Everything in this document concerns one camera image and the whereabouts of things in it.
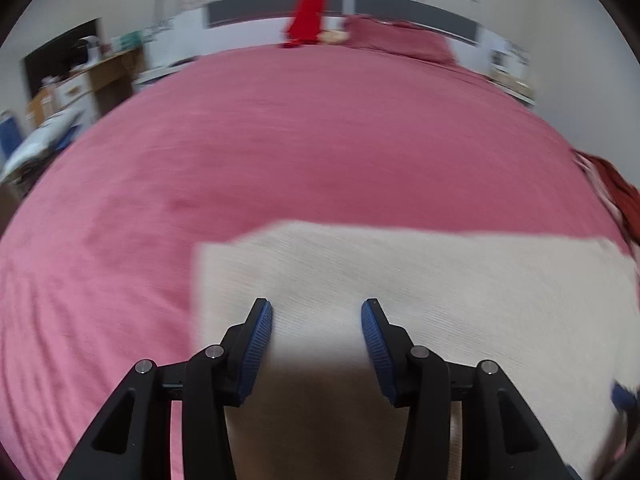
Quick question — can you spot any white ironing board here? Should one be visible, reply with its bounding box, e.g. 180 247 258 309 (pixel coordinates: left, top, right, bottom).
0 110 86 181

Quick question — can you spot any black screen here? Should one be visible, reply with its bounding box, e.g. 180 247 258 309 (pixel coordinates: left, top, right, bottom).
22 17 103 98

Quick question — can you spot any pink pillow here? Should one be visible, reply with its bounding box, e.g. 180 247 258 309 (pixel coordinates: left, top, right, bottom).
345 14 458 66

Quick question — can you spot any blue chair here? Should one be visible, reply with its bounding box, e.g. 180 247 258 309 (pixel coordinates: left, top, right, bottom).
0 109 26 161

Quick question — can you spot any cream knit sweater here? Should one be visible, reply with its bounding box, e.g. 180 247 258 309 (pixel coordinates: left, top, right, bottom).
192 220 640 480

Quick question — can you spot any white bedside shelf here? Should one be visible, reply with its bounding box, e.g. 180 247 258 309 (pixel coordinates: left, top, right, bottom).
487 50 536 106

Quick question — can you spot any rust red garment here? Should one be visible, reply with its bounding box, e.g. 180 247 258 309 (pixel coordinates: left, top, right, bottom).
575 149 640 246

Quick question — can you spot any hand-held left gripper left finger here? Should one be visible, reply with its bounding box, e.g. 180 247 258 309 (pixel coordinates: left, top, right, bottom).
57 297 273 480

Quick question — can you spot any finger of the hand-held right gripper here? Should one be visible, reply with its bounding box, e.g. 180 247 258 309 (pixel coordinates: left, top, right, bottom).
610 382 640 413

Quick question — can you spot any wooden desk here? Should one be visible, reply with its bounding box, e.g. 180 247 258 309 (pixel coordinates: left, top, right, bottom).
27 47 146 126

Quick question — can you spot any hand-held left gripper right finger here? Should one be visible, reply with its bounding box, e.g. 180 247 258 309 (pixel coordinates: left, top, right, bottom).
361 297 576 480

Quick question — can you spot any grey bed headboard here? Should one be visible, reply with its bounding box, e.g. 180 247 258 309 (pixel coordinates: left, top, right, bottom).
202 0 483 41

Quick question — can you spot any bright red hanging cloth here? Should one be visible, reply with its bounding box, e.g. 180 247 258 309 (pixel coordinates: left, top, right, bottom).
280 0 326 50

